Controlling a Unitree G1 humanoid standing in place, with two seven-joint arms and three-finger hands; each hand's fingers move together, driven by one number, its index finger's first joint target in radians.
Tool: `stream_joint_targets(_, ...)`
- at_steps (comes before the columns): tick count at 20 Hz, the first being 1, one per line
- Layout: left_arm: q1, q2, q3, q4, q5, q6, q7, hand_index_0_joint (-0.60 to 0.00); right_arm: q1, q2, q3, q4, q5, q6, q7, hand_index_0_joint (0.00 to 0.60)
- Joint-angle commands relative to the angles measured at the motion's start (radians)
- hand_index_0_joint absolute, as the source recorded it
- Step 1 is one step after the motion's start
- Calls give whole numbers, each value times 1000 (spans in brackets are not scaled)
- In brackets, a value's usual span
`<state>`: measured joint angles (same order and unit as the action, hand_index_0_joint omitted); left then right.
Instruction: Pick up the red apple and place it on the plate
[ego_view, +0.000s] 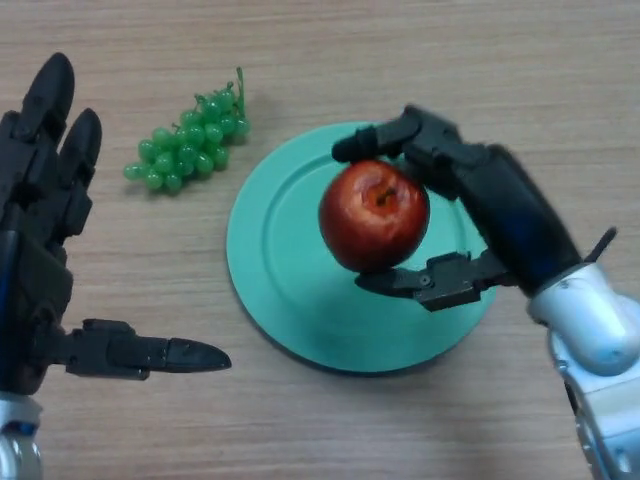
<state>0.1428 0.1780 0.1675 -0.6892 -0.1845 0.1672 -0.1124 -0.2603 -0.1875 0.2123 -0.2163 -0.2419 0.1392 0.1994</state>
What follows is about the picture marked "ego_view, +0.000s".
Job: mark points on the green plate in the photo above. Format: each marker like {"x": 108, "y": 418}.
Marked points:
{"x": 285, "y": 280}

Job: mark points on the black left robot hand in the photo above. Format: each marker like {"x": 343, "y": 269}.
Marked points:
{"x": 30, "y": 270}

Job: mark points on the red apple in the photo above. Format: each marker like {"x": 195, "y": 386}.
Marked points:
{"x": 372, "y": 215}

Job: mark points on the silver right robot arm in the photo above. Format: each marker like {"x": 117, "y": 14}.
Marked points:
{"x": 595, "y": 350}

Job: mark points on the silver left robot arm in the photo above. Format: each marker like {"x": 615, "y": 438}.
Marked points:
{"x": 17, "y": 437}

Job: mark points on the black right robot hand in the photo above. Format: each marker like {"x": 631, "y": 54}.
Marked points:
{"x": 500, "y": 215}

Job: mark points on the green grape bunch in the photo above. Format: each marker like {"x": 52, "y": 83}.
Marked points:
{"x": 190, "y": 147}

